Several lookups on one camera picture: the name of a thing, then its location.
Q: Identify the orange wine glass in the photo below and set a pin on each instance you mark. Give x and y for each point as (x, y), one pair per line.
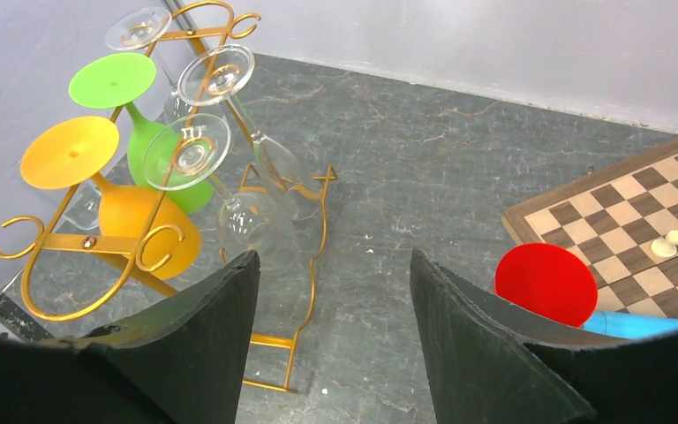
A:
(76, 150)

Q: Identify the gold wire glass rack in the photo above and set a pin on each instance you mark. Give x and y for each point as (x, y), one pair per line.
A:
(238, 173)

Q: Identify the green wine glass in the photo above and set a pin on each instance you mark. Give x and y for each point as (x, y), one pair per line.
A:
(115, 81)

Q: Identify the wooden chessboard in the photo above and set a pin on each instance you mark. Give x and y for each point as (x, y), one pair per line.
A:
(608, 219)

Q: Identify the red wine glass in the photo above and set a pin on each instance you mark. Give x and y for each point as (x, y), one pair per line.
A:
(549, 281)

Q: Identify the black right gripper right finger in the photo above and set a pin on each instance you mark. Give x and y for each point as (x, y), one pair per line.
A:
(491, 361)

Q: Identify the white chess rook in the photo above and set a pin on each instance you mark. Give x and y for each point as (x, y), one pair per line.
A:
(665, 246)

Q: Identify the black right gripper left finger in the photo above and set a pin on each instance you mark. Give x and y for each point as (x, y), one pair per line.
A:
(181, 360)

